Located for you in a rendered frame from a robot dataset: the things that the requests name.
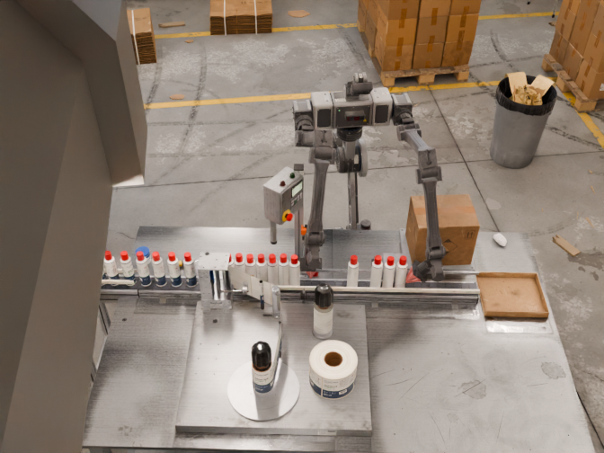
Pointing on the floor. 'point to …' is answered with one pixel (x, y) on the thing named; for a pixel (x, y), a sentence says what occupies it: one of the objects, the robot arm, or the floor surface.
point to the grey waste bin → (515, 137)
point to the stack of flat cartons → (142, 36)
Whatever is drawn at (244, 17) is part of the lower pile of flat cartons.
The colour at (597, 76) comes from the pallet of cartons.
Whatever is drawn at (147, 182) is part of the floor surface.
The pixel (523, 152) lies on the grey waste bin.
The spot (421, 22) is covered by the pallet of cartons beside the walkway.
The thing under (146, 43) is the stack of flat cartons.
